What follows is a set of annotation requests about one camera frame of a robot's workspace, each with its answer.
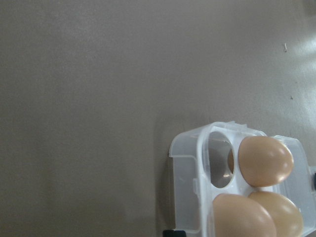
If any brown egg carried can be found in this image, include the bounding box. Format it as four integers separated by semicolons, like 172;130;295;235
213;194;277;237

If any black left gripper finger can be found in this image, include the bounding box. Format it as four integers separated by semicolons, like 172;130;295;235
162;230;186;237

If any brown egg near lid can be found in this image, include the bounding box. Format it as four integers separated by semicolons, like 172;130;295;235
248;191;304;237

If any brown egg far row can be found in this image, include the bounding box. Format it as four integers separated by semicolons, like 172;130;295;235
238;136;294;187

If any clear plastic egg box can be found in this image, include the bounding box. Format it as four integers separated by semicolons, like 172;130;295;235
169;121;316;237

